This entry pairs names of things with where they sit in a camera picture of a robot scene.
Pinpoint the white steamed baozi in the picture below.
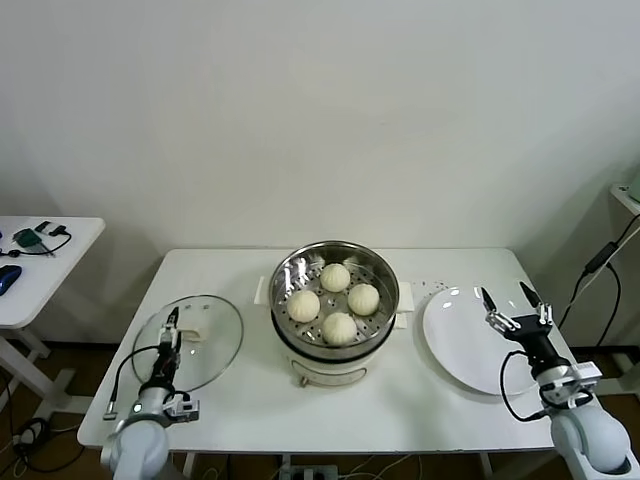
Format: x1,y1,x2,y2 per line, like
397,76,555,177
320,263,351,294
347,283,381,316
321,312,358,346
288,289,321,323

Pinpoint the blue computer mouse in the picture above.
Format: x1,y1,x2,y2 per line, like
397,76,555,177
0,264,24,295

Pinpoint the white power strip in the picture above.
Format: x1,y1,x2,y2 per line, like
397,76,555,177
279,463,339,480

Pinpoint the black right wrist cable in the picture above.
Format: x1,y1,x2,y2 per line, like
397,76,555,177
498,350,551,422

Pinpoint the white furniture base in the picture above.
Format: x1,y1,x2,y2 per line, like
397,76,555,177
574,352,640,396

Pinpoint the stainless steel steamer basket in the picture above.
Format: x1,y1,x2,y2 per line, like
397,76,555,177
254,240,417,351

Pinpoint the black plug with cable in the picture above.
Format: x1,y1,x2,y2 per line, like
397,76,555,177
34,219,72,256

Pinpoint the glass lid with white handle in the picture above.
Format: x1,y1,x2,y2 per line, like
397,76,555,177
131,293,245,395

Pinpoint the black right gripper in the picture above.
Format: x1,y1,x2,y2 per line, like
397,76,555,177
478,281,571,374

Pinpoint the white side table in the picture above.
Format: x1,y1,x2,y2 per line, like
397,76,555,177
0,215,106,419

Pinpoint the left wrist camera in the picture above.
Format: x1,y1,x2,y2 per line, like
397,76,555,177
163,391,203,425

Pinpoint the white round plate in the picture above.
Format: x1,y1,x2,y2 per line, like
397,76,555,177
421,285,547,397

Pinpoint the black power adapter cable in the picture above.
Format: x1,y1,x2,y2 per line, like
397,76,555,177
558,214,640,347

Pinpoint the white shelf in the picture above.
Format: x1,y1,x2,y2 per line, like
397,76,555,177
609,182,640,217

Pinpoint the black floor cable coil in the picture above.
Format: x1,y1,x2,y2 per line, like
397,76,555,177
9,417,86,474

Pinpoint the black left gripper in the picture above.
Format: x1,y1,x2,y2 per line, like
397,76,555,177
149,306,184,389

